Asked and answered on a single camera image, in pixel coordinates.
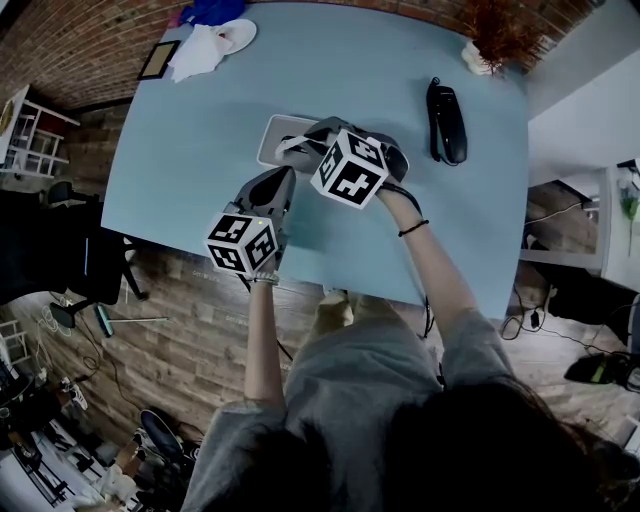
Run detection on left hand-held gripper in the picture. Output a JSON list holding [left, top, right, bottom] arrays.
[[204, 165, 300, 277]]

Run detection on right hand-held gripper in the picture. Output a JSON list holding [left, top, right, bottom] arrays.
[[298, 116, 412, 211]]

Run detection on white rectangular tray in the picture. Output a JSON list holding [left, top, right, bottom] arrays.
[[256, 113, 324, 170]]

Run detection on white cloth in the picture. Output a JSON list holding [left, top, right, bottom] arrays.
[[168, 22, 237, 85]]

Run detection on person's left forearm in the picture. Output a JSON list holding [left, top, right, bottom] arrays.
[[243, 278, 288, 408]]

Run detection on person's right forearm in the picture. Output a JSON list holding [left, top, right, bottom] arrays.
[[375, 186, 484, 334]]

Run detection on white round dish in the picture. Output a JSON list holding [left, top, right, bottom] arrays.
[[213, 18, 259, 54]]

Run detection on person's beige trousers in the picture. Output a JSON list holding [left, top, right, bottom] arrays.
[[314, 287, 427, 352]]

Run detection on blue cloth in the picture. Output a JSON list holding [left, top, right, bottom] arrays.
[[178, 0, 247, 27]]

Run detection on dried orange plant white pot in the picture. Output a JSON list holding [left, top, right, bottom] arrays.
[[459, 0, 550, 77]]

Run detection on teal floor brush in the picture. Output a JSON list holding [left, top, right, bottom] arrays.
[[93, 303, 171, 341]]

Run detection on person's gray shirt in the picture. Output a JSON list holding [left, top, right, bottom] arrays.
[[178, 308, 517, 512]]

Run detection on black office chair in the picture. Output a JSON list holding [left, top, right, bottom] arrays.
[[0, 178, 151, 327]]

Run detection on white shelf rack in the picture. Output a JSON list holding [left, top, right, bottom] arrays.
[[0, 83, 82, 180]]

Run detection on white side desk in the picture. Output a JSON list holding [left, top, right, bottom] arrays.
[[518, 158, 640, 295]]

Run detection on black green device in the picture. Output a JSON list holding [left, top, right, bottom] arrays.
[[563, 351, 640, 395]]

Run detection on black wrist hair tie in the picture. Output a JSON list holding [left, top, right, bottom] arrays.
[[397, 217, 431, 239]]

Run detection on black picture frame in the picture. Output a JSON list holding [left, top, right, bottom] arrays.
[[136, 39, 182, 82]]

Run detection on black floor cable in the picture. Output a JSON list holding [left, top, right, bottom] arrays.
[[499, 283, 629, 357]]

